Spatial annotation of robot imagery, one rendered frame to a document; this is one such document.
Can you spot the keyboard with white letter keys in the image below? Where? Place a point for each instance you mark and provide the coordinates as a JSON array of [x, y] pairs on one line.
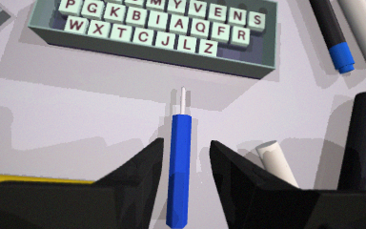
[[237, 37]]

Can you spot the yellow cylinder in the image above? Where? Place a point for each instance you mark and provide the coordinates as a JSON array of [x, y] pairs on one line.
[[4, 178]]

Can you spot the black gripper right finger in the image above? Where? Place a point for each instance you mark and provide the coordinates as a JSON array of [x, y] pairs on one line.
[[255, 199]]

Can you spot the blue stylus with thin metal tip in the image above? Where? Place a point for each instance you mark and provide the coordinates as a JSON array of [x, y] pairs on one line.
[[179, 172]]

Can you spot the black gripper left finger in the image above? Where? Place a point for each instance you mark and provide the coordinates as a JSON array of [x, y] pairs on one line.
[[122, 199]]

